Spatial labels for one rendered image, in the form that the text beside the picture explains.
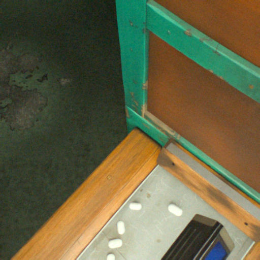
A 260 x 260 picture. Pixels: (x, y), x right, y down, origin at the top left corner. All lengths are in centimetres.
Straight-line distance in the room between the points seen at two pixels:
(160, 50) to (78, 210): 49
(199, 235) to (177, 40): 32
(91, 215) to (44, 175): 90
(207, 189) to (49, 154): 112
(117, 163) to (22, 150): 98
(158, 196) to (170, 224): 8
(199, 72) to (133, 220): 48
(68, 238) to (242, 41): 66
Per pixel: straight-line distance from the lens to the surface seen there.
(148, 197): 107
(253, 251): 105
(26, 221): 188
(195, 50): 66
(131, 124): 115
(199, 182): 99
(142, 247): 105
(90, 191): 106
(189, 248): 69
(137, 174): 107
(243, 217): 98
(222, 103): 75
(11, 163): 198
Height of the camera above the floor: 178
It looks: 66 degrees down
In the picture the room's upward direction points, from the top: 5 degrees counter-clockwise
